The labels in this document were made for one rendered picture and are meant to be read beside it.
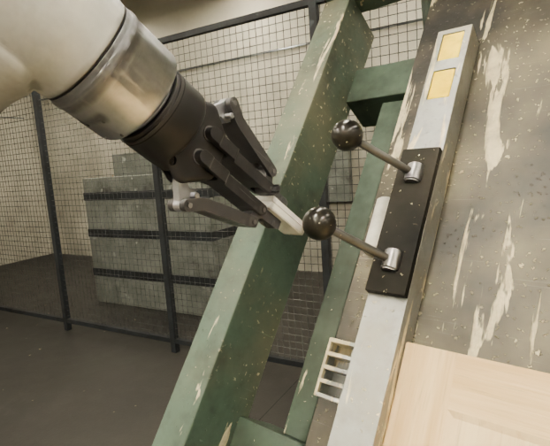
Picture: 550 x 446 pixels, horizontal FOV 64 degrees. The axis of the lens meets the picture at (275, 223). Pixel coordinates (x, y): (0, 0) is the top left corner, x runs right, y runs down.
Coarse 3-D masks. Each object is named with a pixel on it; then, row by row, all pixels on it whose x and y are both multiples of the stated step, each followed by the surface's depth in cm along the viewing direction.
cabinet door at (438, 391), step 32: (416, 352) 48; (448, 352) 46; (416, 384) 47; (448, 384) 45; (480, 384) 43; (512, 384) 42; (544, 384) 40; (416, 416) 45; (448, 416) 44; (480, 416) 42; (512, 416) 41; (544, 416) 39
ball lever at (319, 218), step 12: (312, 216) 47; (324, 216) 47; (312, 228) 47; (324, 228) 47; (336, 228) 49; (348, 240) 49; (360, 240) 50; (372, 252) 50; (384, 252) 51; (396, 252) 51; (384, 264) 51; (396, 264) 51
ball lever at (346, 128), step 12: (348, 120) 52; (336, 132) 52; (348, 132) 51; (360, 132) 51; (336, 144) 52; (348, 144) 51; (360, 144) 53; (384, 156) 54; (408, 168) 55; (420, 168) 55; (408, 180) 55; (420, 180) 55
